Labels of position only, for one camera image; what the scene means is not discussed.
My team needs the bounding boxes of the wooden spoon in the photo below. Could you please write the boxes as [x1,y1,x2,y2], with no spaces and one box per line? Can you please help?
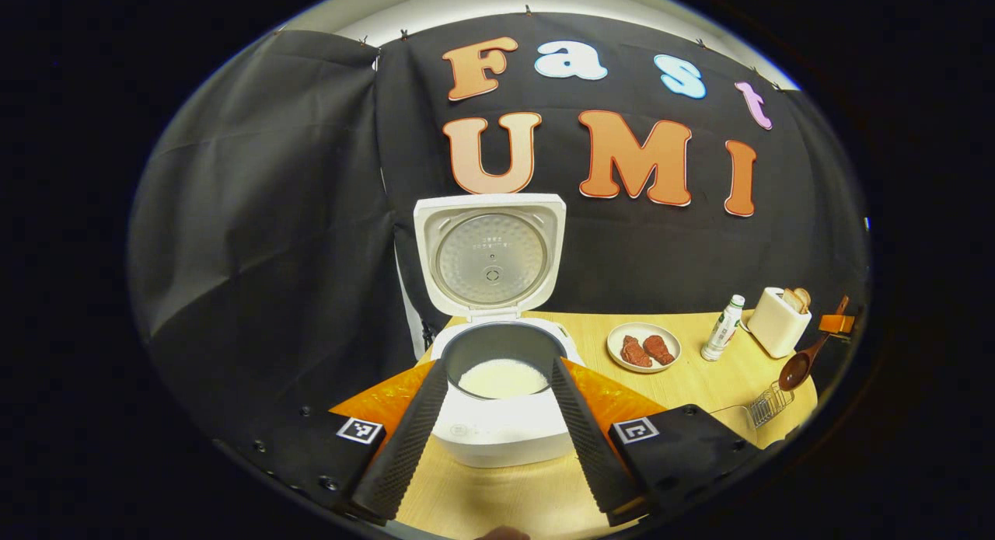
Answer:
[778,295,850,392]

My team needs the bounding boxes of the clear rice container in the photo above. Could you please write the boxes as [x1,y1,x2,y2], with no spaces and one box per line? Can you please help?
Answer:
[709,404,759,448]

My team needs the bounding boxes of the white rice cooker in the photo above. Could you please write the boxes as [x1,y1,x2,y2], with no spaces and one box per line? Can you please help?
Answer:
[413,193,585,469]

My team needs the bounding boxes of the wire chopstick holder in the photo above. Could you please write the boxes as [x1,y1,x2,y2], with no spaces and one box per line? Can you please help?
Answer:
[749,382,795,429]

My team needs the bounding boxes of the white plate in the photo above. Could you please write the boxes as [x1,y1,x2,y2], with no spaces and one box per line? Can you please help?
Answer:
[606,322,683,375]

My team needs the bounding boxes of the white drink bottle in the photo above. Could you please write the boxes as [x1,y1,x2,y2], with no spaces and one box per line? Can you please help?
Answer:
[700,294,745,362]

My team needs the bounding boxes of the black backdrop cloth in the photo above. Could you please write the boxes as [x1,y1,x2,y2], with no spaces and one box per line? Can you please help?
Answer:
[128,12,870,416]

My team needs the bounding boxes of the white toaster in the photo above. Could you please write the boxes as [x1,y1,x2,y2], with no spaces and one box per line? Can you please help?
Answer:
[746,287,812,359]

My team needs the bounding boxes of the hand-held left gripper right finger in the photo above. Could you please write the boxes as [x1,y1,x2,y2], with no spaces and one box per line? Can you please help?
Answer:
[550,357,766,527]

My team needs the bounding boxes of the white rice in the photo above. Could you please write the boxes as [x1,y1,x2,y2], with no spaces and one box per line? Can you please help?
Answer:
[458,358,550,400]

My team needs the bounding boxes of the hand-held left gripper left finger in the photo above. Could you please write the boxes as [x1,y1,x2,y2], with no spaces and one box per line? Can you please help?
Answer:
[214,359,450,525]

